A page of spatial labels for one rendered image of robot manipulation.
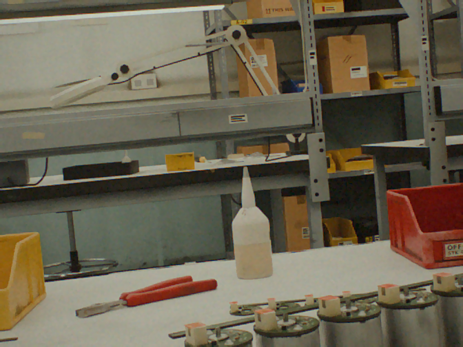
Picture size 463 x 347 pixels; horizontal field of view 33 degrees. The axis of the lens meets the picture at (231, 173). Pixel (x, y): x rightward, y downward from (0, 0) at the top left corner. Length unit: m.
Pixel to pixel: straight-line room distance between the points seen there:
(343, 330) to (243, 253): 0.41
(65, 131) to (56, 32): 2.22
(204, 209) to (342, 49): 1.25
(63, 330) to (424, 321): 0.34
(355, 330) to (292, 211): 4.17
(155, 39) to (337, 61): 1.09
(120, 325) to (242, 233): 0.17
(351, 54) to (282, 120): 1.93
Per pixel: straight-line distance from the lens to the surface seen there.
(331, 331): 0.31
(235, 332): 0.30
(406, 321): 0.32
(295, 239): 4.49
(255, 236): 0.71
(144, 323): 0.59
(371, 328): 0.31
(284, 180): 2.77
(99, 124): 2.62
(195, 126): 2.64
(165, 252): 4.81
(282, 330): 0.30
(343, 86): 4.56
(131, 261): 4.80
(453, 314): 0.34
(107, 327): 0.60
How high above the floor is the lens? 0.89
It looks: 3 degrees down
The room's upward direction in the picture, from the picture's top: 5 degrees counter-clockwise
